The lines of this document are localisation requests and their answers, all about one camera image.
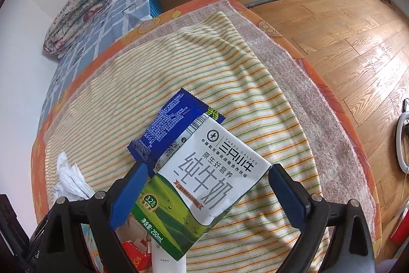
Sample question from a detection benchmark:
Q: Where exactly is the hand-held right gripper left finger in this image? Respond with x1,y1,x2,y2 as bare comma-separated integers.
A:
37,161,151,273

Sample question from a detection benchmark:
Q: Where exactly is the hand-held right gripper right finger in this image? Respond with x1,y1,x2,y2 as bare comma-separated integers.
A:
268,163,376,273

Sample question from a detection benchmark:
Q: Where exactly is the white tissue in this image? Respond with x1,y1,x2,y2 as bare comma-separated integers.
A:
56,151,95,200

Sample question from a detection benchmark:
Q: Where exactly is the white green milk carton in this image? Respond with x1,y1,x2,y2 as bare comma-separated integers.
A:
130,116,273,261

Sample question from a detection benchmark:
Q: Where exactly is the blue snack wrapper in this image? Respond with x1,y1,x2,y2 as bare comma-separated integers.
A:
128,88,226,165

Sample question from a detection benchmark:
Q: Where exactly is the red packet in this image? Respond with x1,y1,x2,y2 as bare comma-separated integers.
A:
120,239,151,273

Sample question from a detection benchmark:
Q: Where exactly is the white paper box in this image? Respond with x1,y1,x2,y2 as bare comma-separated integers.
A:
153,244,187,273

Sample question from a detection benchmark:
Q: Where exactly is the grey pink woven cloth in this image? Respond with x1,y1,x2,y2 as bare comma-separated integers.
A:
93,0,376,229

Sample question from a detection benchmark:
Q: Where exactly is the red plastic object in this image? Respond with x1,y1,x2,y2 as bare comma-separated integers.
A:
391,209,409,242

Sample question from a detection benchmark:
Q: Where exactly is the yellow striped towel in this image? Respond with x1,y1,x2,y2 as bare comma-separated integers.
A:
45,11,331,273

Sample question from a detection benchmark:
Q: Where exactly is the blue checked bed mattress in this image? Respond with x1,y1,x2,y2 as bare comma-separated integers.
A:
38,0,165,120

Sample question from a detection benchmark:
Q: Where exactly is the folded floral quilt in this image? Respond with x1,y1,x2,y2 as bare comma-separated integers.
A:
43,0,116,56

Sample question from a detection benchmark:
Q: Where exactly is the white ring-shaped appliance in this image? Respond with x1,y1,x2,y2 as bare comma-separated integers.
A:
395,99,409,176

